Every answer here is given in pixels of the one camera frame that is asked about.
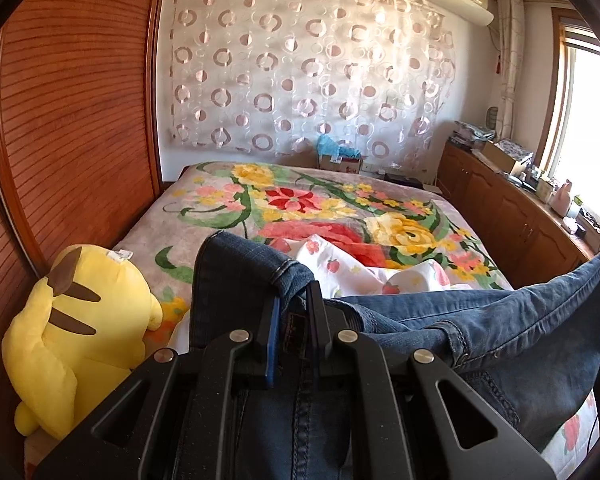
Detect yellow plush toy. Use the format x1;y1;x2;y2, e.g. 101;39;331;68
1;244;163;438

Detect small cardboard box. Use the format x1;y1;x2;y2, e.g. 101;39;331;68
317;152;365;175

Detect white printed quilt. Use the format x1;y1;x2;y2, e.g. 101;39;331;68
167;234;600;478

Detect beige window curtain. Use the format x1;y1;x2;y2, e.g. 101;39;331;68
495;0;526;136

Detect sheer circle-pattern curtain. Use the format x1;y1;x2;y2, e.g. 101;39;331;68
162;0;456;156

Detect pile of papers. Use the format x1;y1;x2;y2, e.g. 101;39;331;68
452;122;496;151

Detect wooden slatted headboard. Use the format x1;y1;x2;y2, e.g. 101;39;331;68
0;0;171;480

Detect wooden cabinet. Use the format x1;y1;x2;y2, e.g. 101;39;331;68
437;137;600;311

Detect window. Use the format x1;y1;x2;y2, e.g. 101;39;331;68
535;5;600;231

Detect open cardboard box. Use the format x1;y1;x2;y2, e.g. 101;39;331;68
480;140;533;173

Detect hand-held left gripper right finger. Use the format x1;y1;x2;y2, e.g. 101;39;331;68
305;280;558;480

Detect floral blanket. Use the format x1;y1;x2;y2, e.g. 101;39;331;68
112;161;516;356

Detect blue denim pants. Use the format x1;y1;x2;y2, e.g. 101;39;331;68
187;230;600;480

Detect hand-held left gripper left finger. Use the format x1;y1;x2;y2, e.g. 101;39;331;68
32;294;283;480

